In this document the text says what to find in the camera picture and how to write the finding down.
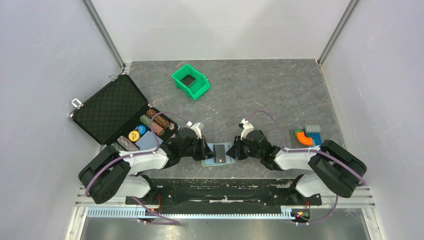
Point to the black card in bin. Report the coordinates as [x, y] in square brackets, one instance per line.
[187, 80]

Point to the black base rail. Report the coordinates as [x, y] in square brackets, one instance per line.
[226, 195]

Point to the green card holder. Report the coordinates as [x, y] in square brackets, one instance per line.
[211, 161]

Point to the black credit card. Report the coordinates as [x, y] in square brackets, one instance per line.
[220, 154]

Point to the white toothed cable strip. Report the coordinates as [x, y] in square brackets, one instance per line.
[141, 213]

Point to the green plastic bin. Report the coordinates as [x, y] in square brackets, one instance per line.
[200, 86]

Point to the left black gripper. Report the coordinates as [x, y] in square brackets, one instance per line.
[205, 152]

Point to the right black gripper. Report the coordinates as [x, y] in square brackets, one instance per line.
[238, 154]

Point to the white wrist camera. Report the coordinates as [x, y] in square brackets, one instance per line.
[246, 127]
[196, 127]

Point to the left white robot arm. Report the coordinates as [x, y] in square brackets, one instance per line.
[114, 173]

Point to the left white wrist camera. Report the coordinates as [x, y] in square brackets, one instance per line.
[196, 127]

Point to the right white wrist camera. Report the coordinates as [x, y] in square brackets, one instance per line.
[246, 127]

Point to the black poker chip case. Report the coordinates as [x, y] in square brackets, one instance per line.
[119, 115]

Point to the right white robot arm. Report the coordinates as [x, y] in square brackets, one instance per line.
[334, 169]

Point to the toy brick assembly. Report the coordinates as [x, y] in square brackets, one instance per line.
[308, 136]

